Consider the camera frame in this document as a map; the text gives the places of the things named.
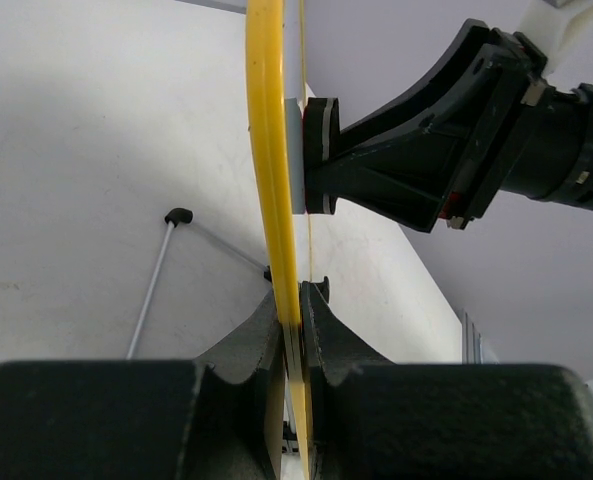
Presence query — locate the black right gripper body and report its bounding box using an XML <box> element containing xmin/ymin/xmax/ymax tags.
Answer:
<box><xmin>445</xmin><ymin>29</ymin><xmax>554</xmax><ymax>230</ymax></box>

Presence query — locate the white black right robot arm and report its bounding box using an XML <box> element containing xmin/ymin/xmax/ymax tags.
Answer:
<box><xmin>303</xmin><ymin>20</ymin><xmax>593</xmax><ymax>233</ymax></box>

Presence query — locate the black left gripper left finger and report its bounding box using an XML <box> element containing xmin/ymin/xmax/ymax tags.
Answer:
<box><xmin>0</xmin><ymin>295</ymin><xmax>282</xmax><ymax>479</ymax></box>

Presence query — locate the white whiteboard stand rod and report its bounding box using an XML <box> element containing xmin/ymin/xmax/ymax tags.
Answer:
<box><xmin>125</xmin><ymin>222</ymin><xmax>175</xmax><ymax>360</ymax></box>

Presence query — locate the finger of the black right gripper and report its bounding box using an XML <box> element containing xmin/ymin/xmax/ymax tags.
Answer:
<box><xmin>308</xmin><ymin>129</ymin><xmax>471</xmax><ymax>233</ymax></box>
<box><xmin>343</xmin><ymin>19</ymin><xmax>517</xmax><ymax>159</ymax></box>

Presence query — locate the yellow framed small whiteboard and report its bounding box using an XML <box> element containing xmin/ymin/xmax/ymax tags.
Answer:
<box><xmin>245</xmin><ymin>1</ymin><xmax>315</xmax><ymax>478</ymax></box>

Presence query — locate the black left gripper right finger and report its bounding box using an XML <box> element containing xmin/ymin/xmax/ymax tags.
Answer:
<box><xmin>300</xmin><ymin>282</ymin><xmax>593</xmax><ymax>479</ymax></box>

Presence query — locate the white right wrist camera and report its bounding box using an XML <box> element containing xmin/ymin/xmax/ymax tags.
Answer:
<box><xmin>520</xmin><ymin>0</ymin><xmax>593</xmax><ymax>76</ymax></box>

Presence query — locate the black right whiteboard stand foot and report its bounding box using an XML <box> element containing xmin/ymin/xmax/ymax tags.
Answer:
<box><xmin>311</xmin><ymin>276</ymin><xmax>330</xmax><ymax>303</ymax></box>

